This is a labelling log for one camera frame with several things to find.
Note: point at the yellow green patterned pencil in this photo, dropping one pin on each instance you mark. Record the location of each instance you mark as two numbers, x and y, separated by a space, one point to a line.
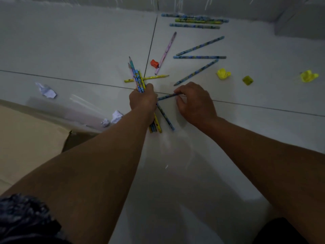
198 21

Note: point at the pale pink pencil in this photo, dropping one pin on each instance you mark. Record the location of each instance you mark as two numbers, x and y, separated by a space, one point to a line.
131 73

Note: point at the short blue patterned pencil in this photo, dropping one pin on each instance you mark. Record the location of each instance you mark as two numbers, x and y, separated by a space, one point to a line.
166 96

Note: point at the dark patterned shorts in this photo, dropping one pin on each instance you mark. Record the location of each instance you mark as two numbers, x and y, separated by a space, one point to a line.
25 221

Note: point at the person's right hand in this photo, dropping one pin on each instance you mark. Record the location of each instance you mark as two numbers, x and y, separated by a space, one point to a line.
196 105

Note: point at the yellow square pencil sharpener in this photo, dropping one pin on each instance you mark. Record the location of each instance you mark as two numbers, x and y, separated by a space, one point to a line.
247 80

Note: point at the medium crumpled white paper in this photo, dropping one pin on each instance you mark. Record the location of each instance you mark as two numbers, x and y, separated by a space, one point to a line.
116 116

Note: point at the orange pencil sharpener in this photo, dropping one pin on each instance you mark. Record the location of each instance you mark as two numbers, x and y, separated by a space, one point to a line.
154 63

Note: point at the yellow crumpled eraser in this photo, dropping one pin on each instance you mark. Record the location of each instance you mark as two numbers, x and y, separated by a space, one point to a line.
223 74

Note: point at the large crumpled white paper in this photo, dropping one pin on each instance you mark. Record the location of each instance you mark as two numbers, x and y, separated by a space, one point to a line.
47 91

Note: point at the dark blue patterned pencil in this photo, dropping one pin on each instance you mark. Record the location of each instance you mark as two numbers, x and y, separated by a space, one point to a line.
165 117

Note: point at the person's left forearm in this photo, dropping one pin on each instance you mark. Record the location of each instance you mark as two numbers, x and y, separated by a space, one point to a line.
96 170

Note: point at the person's right thumb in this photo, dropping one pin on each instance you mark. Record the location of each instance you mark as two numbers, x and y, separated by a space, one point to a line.
179 104

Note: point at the person's left hand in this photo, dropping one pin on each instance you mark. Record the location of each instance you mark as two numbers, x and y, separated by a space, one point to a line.
143 100

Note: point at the small crumpled white paper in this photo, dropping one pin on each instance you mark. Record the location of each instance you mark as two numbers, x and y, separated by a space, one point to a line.
105 122

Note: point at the brown cardboard box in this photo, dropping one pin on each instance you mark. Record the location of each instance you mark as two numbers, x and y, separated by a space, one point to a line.
28 144

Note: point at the person's right forearm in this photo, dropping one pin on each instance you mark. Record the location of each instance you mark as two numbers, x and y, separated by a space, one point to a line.
266 165

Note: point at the yellow plastic toy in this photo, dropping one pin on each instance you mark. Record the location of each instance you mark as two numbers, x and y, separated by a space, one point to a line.
308 76

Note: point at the person's left fingers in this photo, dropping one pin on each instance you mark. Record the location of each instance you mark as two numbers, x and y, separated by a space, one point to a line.
150 87

